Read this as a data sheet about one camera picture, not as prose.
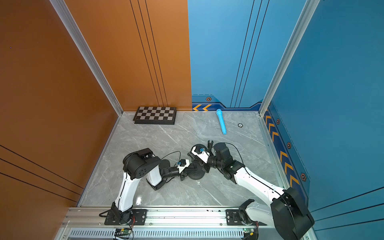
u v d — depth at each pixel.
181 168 0.79
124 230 0.71
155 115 1.15
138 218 0.74
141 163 0.58
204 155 0.67
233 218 0.72
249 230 0.72
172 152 0.85
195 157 0.68
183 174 0.81
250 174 0.54
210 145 0.96
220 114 1.15
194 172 0.86
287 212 0.40
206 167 0.70
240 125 1.12
